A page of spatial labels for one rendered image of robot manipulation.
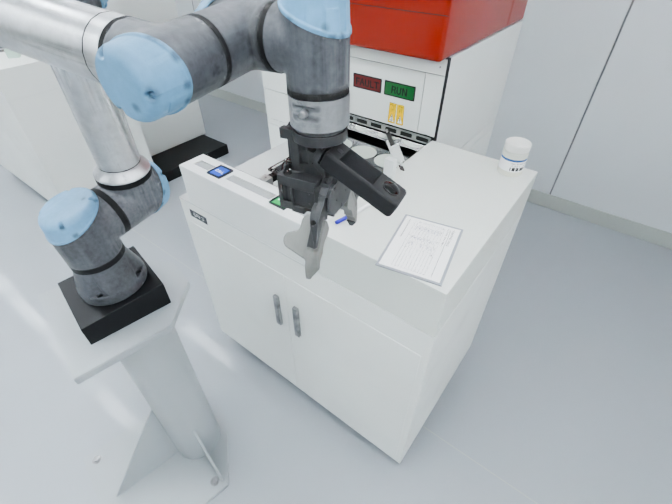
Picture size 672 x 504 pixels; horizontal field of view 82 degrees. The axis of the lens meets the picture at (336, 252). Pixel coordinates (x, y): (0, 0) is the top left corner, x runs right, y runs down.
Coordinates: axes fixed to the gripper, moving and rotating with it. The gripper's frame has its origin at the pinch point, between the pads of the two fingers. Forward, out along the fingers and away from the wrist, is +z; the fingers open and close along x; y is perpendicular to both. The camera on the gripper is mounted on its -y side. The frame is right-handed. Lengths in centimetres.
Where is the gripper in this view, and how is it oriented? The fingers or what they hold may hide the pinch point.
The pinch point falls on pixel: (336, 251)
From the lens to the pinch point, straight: 61.5
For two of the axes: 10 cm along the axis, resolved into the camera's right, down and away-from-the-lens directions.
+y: -9.0, -2.8, 3.5
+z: 0.1, 7.7, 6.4
